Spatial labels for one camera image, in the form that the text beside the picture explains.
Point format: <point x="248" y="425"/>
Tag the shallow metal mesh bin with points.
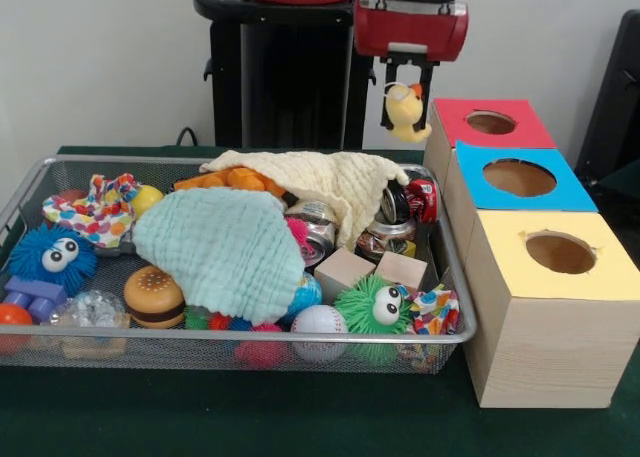
<point x="75" y="163"/>

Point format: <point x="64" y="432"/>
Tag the black upright panel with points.
<point x="615" y="102"/>

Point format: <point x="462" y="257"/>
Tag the light blue muslin cloth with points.
<point x="225" y="247"/>

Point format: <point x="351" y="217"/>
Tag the yellow rubber duck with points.
<point x="405" y="112"/>

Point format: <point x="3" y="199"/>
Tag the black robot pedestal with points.
<point x="280" y="77"/>

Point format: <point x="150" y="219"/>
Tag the plain wooden cube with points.
<point x="402" y="269"/>
<point x="342" y="272"/>

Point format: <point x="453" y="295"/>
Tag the purple plastic toy brick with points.
<point x="35" y="294"/>

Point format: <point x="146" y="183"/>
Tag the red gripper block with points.
<point x="410" y="32"/>

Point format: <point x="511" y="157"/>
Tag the wooden box with three holes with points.
<point x="550" y="357"/>

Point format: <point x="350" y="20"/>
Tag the green fuzzy googly-eyed toy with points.
<point x="367" y="307"/>

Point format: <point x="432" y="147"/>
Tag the white toy baseball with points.
<point x="320" y="324"/>

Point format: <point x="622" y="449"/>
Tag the blue fuzzy googly-eyed toy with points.
<point x="50" y="257"/>

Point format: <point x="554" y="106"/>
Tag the toy hamburger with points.
<point x="152" y="297"/>

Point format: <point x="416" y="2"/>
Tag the cream muslin cloth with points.
<point x="340" y="177"/>

